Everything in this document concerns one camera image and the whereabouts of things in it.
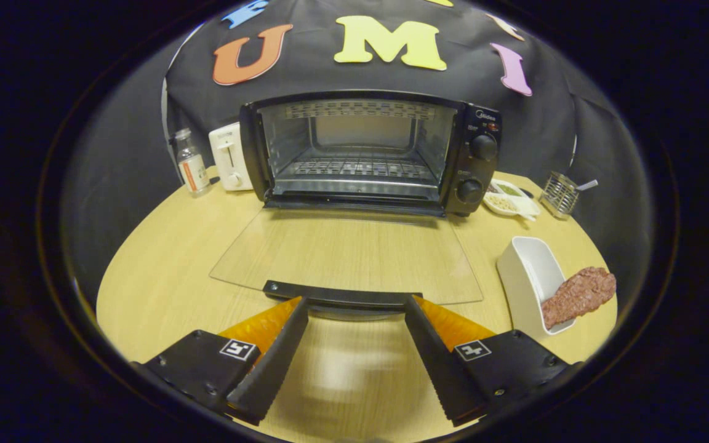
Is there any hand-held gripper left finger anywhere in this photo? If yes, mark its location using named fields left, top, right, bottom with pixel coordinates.
left=130, top=295, right=310, bottom=426

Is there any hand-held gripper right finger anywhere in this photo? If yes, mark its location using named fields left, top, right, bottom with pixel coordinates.
left=404, top=294, right=580, bottom=427

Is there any brown meat slice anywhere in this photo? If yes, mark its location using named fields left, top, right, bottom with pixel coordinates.
left=541, top=266, right=617, bottom=330

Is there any black toaster oven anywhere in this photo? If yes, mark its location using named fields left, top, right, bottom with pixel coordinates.
left=210, top=90, right=503, bottom=321

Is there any white toaster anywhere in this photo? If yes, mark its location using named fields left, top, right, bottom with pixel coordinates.
left=209, top=122, right=254, bottom=192

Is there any white rectangular dish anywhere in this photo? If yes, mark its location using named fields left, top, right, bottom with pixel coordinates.
left=496, top=236, right=577, bottom=342

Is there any white divided condiment dish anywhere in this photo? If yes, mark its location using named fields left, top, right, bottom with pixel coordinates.
left=483, top=178, right=542, bottom=221

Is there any clear bottle with orange label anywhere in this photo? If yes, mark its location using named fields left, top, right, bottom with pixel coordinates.
left=173, top=128, right=212, bottom=198

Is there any black backdrop cloth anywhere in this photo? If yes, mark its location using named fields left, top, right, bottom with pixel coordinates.
left=59, top=0, right=657, bottom=308

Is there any wire mesh holder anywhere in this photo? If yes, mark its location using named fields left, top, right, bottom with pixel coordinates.
left=539, top=171, right=580, bottom=220

